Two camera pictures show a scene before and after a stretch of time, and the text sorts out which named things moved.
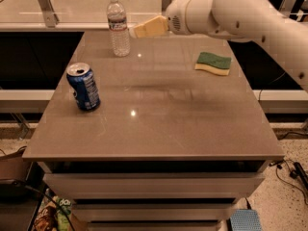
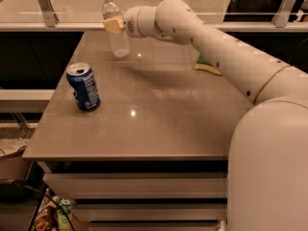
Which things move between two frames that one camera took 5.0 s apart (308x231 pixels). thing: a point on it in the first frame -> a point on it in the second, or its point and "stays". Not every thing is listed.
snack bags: [54, 214] stays
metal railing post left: [45, 3] stays
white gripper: [175, 16] -> [130, 22]
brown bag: [12, 166] stays
